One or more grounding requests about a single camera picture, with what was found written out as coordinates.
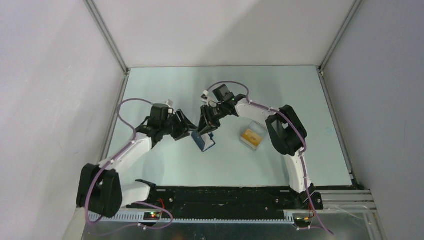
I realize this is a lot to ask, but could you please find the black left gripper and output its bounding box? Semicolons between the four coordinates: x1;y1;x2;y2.
160;109;198;141

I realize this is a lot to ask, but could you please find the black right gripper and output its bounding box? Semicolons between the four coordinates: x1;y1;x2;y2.
195;102;228;137

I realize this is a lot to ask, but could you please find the blue card holder wallet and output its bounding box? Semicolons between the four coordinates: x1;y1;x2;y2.
191;132;216;153

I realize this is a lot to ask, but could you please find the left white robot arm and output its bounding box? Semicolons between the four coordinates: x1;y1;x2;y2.
76;103;197;218

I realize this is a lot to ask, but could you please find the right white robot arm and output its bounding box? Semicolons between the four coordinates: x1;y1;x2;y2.
197;81;312;209

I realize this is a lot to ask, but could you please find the clear plastic card tray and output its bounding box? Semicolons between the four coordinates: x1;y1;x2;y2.
240;120;268;152

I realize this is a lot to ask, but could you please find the orange card stack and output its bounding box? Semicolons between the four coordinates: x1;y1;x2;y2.
240;128;263;149

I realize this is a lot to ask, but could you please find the left controller board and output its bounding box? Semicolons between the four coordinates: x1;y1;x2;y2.
143;211;162;221

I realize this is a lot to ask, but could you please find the controller board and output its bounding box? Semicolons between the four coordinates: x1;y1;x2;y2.
143;211;162;221
294;217;314;224

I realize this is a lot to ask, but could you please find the right controller board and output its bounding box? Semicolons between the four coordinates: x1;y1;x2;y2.
294;217;314;224

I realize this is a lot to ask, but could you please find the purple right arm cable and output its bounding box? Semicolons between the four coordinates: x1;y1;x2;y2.
205;81;335;237

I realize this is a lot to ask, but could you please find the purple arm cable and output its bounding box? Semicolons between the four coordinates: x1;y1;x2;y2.
84;97;175;231
205;81;335;237

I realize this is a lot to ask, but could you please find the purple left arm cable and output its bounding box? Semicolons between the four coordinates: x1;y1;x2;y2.
84;97;175;231

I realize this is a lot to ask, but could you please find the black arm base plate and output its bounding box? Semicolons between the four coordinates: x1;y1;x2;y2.
145;186;324;220

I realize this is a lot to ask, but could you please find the grey cable duct strip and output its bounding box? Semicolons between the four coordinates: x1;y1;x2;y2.
100;211;295;225

